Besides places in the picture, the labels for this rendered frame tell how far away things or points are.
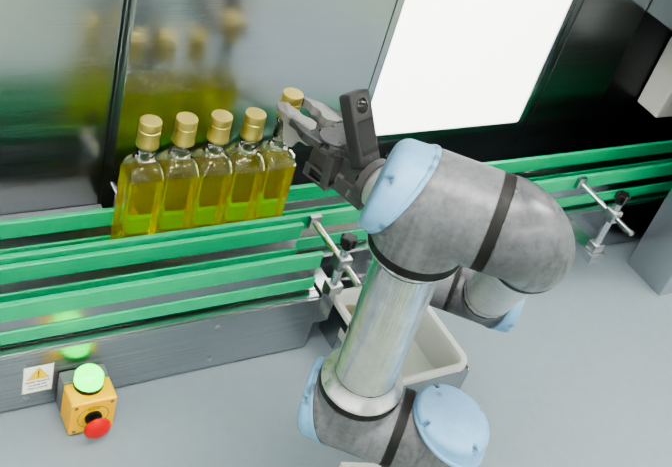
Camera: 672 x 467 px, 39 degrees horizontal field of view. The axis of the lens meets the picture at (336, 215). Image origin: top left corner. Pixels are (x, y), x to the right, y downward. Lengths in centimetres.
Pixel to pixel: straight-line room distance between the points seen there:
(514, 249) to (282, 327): 70
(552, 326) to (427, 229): 99
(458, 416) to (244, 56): 67
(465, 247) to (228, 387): 70
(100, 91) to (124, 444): 55
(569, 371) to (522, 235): 91
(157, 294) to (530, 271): 64
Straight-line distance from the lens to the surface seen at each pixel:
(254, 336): 164
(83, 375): 148
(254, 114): 151
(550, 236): 106
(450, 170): 104
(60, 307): 144
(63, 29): 150
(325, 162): 146
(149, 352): 156
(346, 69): 172
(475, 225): 103
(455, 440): 133
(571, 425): 183
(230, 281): 153
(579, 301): 209
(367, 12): 167
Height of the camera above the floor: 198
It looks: 37 degrees down
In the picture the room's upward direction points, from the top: 18 degrees clockwise
